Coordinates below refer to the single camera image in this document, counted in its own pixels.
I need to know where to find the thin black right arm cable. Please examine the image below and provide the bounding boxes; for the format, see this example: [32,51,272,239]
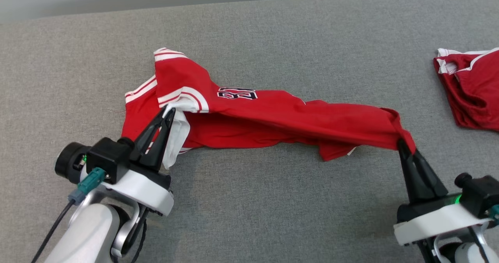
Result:
[466,226,490,263]

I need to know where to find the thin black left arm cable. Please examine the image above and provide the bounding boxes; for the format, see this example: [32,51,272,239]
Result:
[129,206,148,263]

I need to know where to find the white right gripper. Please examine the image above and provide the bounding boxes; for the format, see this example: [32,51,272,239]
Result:
[394,139,492,247]

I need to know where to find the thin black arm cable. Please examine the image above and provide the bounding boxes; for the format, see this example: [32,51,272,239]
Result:
[466,226,490,263]
[129,206,148,263]

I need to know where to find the red shorts white stripes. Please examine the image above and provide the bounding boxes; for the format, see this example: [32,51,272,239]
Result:
[433,47,499,132]

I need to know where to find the left camera cable teal plug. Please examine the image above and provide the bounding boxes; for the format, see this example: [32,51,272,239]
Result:
[30,167,106,263]

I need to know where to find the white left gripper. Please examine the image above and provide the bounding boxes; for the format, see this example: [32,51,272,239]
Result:
[97,107,176,217]

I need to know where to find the red jersey shirt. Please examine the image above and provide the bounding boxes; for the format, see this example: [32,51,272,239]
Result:
[121,47,416,170]

